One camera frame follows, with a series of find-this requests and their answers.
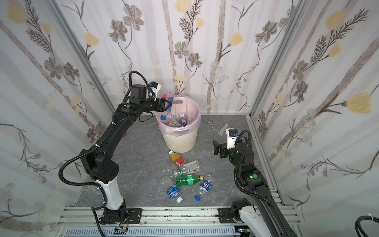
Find clear bottle light blue label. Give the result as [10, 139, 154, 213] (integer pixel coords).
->
[166, 115, 183, 127]

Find clear bottle purple label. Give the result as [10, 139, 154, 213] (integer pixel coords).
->
[179, 112, 188, 126]

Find clear bottle blue round logo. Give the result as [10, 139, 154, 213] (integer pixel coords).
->
[194, 174, 214, 202]

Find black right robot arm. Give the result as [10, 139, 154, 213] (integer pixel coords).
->
[213, 128, 297, 237]

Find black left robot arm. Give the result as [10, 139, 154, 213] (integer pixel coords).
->
[58, 71, 172, 236]

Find pink plastic bin liner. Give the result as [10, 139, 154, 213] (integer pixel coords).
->
[155, 95, 201, 136]

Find white ribbed waste bin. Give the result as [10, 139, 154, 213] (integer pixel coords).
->
[163, 129, 198, 153]

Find steel surgical forceps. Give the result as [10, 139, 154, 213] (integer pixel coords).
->
[206, 119, 215, 131]

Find clear square bottle centre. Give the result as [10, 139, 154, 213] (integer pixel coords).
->
[173, 160, 200, 177]

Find orange drink bottle red label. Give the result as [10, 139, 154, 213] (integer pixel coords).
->
[169, 151, 186, 167]

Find green bottle yellow cap centre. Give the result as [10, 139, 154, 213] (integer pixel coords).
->
[176, 174, 204, 187]

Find clear bottle blue label front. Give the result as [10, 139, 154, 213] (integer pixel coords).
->
[160, 176, 183, 203]

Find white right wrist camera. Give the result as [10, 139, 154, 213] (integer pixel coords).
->
[226, 128, 238, 150]

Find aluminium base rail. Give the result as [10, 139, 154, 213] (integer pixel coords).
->
[52, 205, 305, 237]

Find black cable far right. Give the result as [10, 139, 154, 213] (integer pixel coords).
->
[354, 214, 379, 237]

